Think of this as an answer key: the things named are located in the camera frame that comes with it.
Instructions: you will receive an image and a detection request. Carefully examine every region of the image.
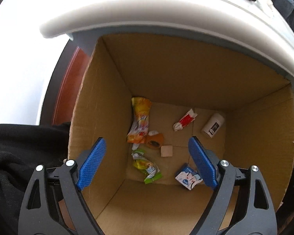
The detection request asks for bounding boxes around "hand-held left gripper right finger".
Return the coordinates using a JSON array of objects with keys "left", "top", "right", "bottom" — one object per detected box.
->
[{"left": 189, "top": 136, "right": 277, "bottom": 235}]

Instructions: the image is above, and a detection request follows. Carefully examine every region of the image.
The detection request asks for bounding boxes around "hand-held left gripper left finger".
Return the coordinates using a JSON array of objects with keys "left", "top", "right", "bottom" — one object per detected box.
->
[{"left": 18, "top": 137, "right": 106, "bottom": 235}]

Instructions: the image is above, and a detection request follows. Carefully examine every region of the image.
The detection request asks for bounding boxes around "blue and white snack packet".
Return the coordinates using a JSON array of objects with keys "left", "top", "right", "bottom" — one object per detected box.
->
[{"left": 175, "top": 163, "right": 203, "bottom": 191}]

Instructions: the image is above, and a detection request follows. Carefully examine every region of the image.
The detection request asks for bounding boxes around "white cylindrical bottle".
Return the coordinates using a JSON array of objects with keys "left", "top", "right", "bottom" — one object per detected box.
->
[{"left": 201, "top": 113, "right": 225, "bottom": 138}]

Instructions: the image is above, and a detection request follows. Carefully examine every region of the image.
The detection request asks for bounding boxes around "small beige cube box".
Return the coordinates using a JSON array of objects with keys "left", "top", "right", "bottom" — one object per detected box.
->
[{"left": 160, "top": 145, "right": 173, "bottom": 157}]

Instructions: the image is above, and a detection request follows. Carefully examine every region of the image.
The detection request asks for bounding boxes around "red and white wrapper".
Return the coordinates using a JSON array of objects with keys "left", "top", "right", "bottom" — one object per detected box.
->
[{"left": 173, "top": 109, "right": 198, "bottom": 132}]

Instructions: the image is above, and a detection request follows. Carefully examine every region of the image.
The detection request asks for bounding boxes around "green snack packet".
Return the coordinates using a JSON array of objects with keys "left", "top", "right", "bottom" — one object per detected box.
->
[{"left": 132, "top": 150, "right": 163, "bottom": 185}]

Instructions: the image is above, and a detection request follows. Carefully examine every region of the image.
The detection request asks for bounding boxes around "orange drink pouch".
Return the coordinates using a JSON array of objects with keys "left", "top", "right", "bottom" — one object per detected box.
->
[{"left": 126, "top": 97, "right": 165, "bottom": 150}]

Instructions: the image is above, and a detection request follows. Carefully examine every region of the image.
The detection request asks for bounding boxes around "brown cardboard box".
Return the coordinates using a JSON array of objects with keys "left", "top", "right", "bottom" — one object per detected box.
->
[{"left": 67, "top": 33, "right": 294, "bottom": 235}]

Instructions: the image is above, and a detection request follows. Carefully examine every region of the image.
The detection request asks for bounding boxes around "white crumpled tissue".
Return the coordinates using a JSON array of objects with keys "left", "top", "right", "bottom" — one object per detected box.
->
[{"left": 256, "top": 0, "right": 275, "bottom": 13}]

